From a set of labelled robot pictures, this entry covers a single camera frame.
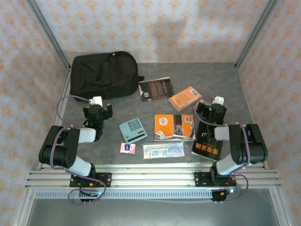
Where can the orange paperback book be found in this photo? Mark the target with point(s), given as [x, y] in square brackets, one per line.
[184, 99]

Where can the black book with orange characters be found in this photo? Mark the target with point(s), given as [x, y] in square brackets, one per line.
[207, 150]

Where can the teal desk calculator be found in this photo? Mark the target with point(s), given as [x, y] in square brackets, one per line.
[132, 130]

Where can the black fabric backpack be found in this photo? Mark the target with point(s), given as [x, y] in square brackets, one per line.
[103, 75]

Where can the pink floral tissue pack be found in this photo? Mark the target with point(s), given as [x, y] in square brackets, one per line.
[128, 148]

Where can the orange illustrated comic book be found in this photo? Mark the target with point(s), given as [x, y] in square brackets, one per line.
[164, 124]

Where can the dark brown paperback book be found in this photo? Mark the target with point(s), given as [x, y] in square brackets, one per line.
[156, 89]

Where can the clear pouch with banknote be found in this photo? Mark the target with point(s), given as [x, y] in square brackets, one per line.
[162, 151]

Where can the small lit circuit board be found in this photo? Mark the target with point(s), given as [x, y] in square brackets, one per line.
[231, 190]
[94, 194]

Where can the grey metal lower panel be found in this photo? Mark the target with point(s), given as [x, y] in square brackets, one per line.
[152, 214]

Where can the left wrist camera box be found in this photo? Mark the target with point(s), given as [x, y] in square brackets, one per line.
[96, 100]

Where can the aluminium side rail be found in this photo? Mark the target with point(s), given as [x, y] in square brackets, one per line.
[65, 87]

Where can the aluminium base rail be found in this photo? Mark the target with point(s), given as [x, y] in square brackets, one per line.
[152, 179]

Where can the aluminium frame post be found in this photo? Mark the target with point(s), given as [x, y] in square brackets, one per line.
[256, 33]
[49, 33]

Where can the aluminium frame leg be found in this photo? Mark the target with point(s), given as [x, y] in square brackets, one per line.
[281, 209]
[23, 209]

